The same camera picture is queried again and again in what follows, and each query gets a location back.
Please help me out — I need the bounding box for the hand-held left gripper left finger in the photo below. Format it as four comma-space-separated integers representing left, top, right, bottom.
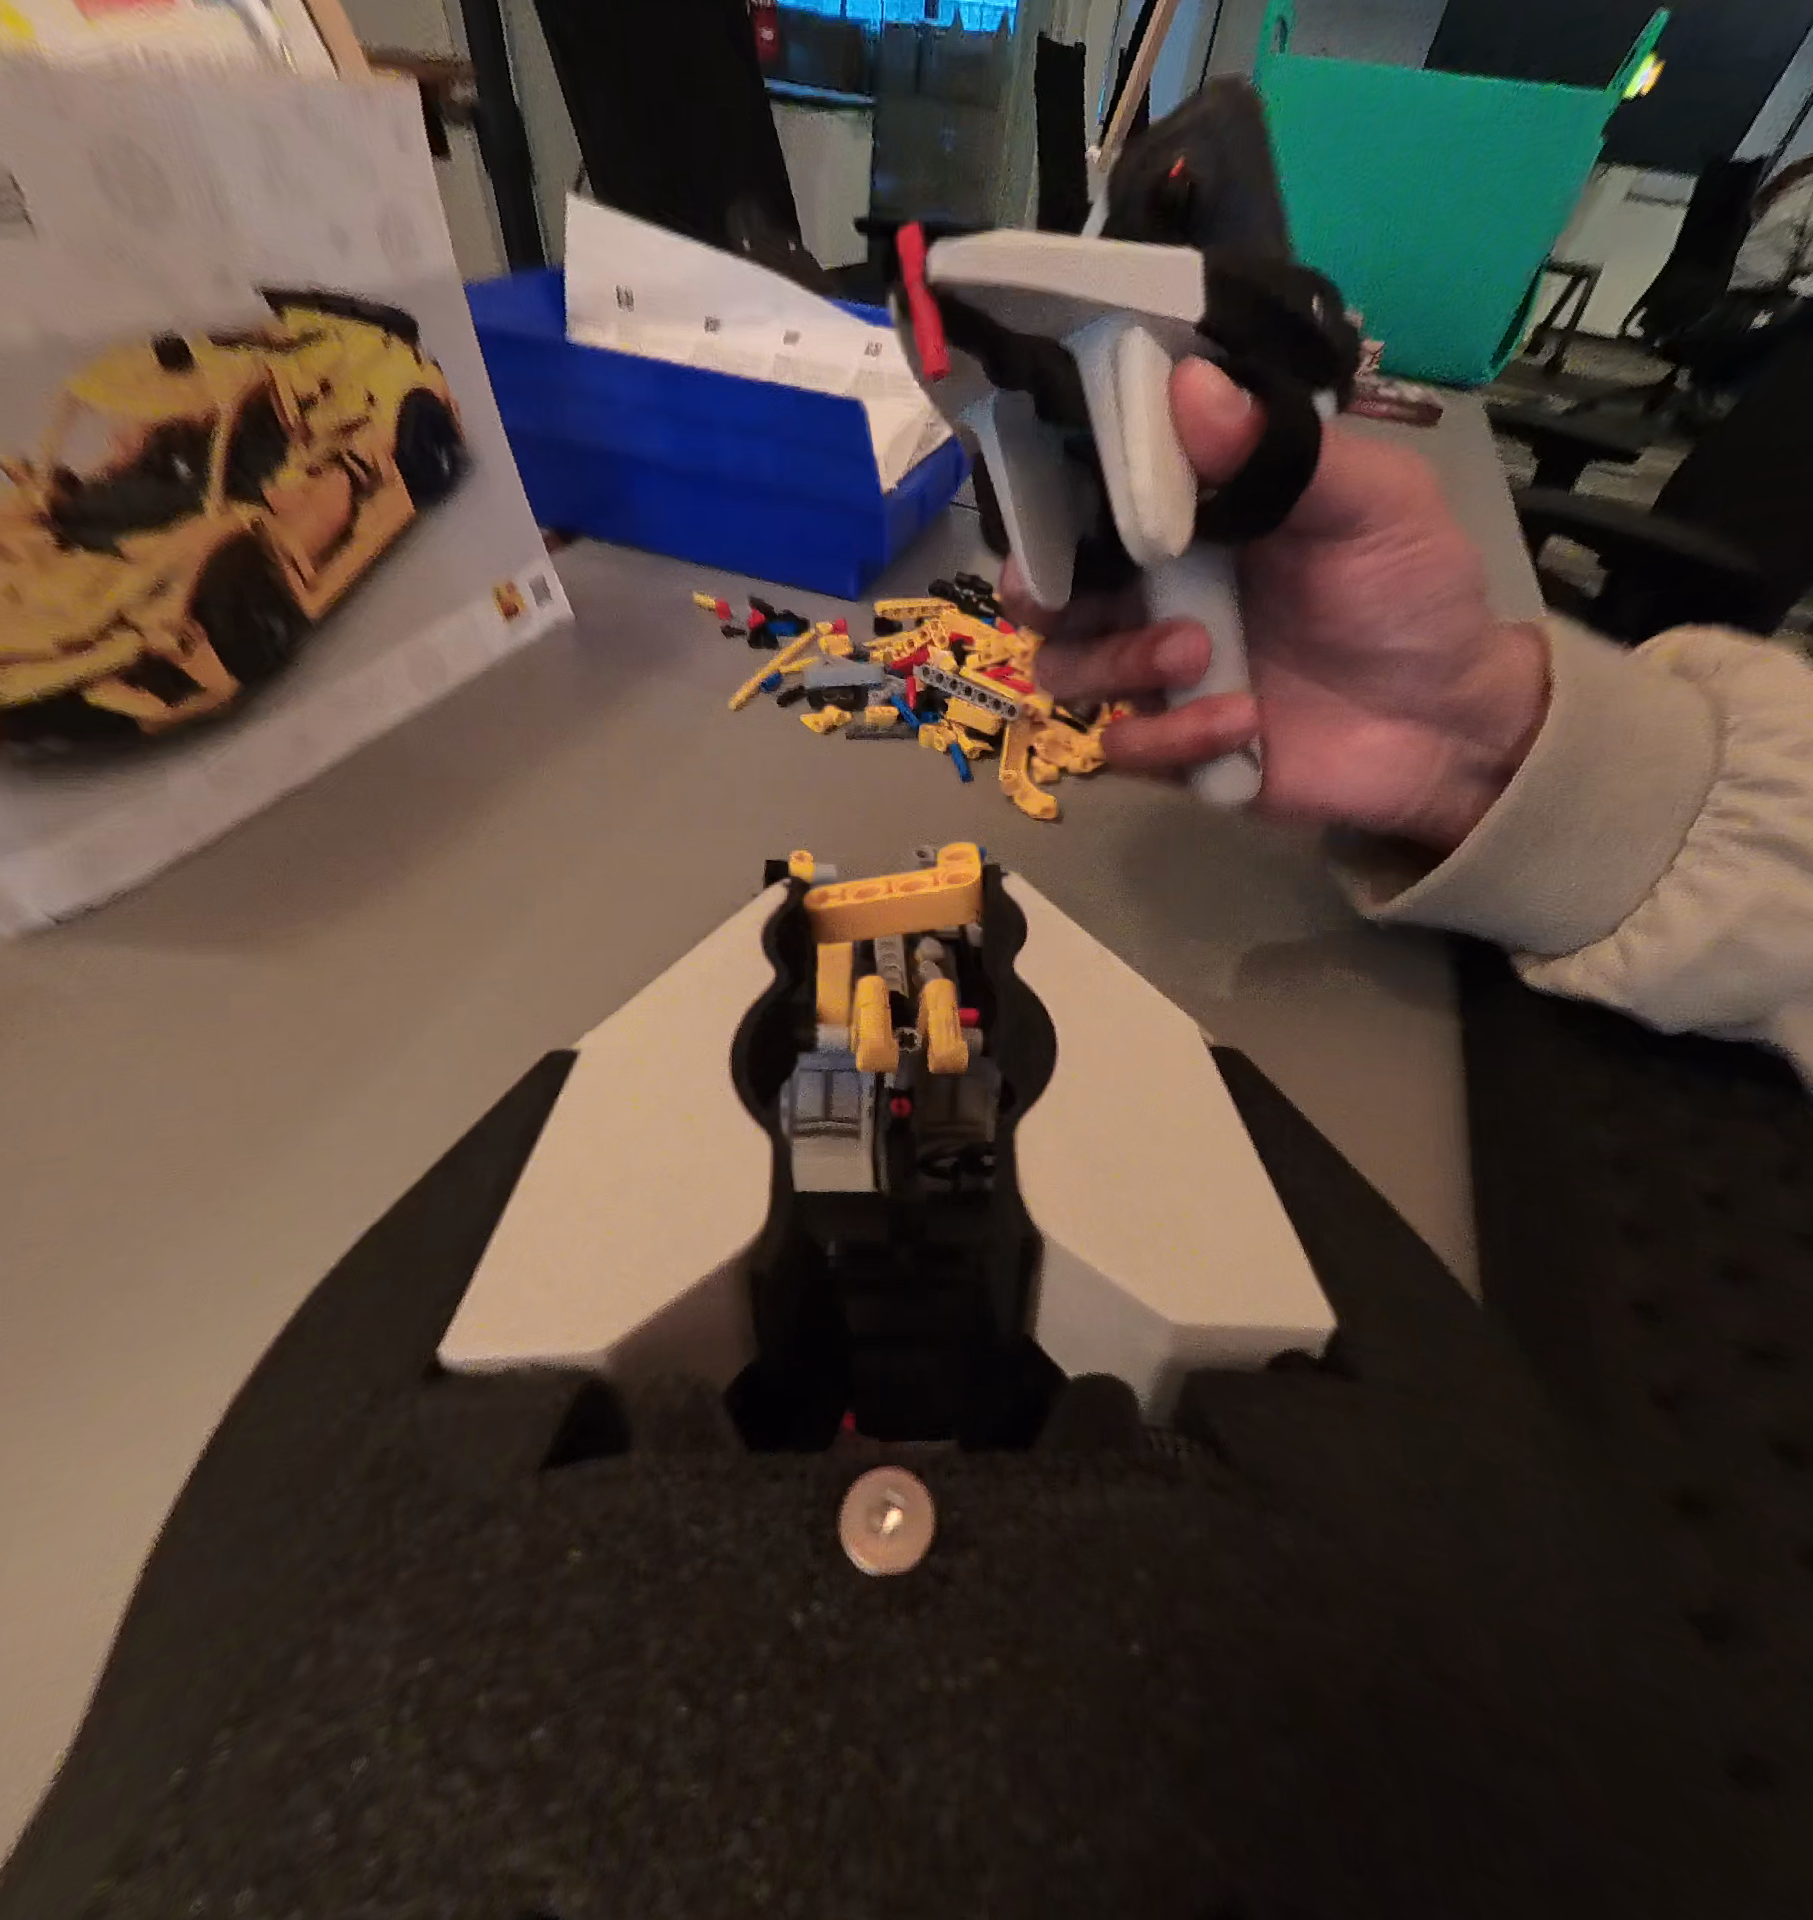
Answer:
435, 878, 796, 1418

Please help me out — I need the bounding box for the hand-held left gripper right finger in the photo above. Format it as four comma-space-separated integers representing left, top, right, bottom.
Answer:
997, 869, 1342, 1425

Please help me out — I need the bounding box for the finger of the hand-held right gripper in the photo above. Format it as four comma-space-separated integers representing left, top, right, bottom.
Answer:
922, 226, 1212, 339
935, 322, 1107, 615

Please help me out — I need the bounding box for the red toy axle pin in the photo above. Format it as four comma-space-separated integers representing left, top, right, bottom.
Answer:
893, 221, 953, 381

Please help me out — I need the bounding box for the pile of toy building pieces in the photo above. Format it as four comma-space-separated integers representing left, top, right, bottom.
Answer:
692, 571, 1133, 823

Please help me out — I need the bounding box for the black toy car chassis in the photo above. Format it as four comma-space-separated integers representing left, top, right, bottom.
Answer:
757, 839, 1066, 1449

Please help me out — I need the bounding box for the person's right forearm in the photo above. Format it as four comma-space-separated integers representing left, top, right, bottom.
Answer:
1327, 622, 1813, 1134

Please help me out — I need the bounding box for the grey desk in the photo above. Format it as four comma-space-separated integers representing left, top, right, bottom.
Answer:
0, 383, 1545, 1892

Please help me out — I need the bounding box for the person's right hand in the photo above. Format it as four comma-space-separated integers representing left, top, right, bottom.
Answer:
1033, 360, 1557, 857

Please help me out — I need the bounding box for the green plastic bin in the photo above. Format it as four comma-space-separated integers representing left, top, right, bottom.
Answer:
1254, 0, 1672, 388

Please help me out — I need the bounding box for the blue plastic bin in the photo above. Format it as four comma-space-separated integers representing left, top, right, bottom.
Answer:
464, 267, 975, 602

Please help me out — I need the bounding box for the white printed leaflet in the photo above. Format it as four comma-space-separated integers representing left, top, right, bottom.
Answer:
561, 194, 953, 488

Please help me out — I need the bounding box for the black office chair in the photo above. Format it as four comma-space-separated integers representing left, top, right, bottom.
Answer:
1506, 150, 1813, 647

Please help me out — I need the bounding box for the instruction booklet yellow car cover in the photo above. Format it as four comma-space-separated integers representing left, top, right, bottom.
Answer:
0, 61, 574, 939

